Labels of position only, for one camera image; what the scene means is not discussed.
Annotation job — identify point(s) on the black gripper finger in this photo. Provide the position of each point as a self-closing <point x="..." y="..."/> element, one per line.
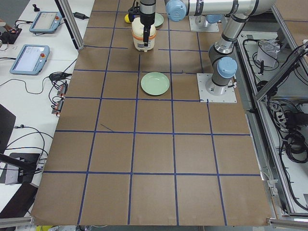
<point x="147" y="35"/>

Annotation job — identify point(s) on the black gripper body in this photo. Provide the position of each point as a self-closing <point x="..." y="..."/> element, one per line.
<point x="147" y="19"/>

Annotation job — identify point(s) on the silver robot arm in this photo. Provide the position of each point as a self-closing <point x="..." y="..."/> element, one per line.
<point x="225" y="67"/>
<point x="239" y="12"/>

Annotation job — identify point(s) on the person's hand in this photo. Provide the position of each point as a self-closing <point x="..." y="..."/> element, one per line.
<point x="5" y="25"/>

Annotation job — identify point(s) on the green plate far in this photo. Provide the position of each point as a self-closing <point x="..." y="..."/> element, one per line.
<point x="159" y="19"/>

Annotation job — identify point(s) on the green plate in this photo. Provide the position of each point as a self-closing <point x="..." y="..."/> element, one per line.
<point x="159" y="19"/>
<point x="155" y="83"/>

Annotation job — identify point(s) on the yellow toy potato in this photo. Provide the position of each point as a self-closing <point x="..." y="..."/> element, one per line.
<point x="127" y="19"/>

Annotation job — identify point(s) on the green plate near centre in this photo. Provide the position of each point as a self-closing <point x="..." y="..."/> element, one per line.
<point x="155" y="83"/>

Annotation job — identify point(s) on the black power adapter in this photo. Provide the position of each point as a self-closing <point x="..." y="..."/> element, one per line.
<point x="80" y="16"/>

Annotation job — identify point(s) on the upper teach pendant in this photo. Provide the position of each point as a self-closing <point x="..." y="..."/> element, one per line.
<point x="46" y="22"/>

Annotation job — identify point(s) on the teach pendant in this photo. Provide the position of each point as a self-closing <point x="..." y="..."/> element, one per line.
<point x="46" y="22"/>
<point x="30" y="60"/>

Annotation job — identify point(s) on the lower teach pendant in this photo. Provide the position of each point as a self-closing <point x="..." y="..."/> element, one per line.
<point x="30" y="60"/>

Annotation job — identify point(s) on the white crumpled bag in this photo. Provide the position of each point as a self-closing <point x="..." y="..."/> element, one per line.
<point x="268" y="52"/>

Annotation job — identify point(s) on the brown paper table mat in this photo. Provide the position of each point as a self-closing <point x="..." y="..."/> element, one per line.
<point x="120" y="156"/>

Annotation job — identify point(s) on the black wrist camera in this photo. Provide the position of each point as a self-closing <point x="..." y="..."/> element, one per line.
<point x="134" y="11"/>

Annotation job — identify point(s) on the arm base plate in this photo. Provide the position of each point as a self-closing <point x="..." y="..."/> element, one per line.
<point x="208" y="23"/>
<point x="211" y="93"/>

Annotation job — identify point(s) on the aluminium frame post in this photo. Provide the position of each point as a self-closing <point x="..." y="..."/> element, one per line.
<point x="69" y="20"/>

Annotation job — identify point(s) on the usb hub with cables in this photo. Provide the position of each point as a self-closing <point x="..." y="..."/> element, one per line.
<point x="57" y="96"/>

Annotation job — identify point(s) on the black camera stand base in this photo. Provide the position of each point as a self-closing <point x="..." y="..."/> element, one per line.
<point x="19" y="168"/>

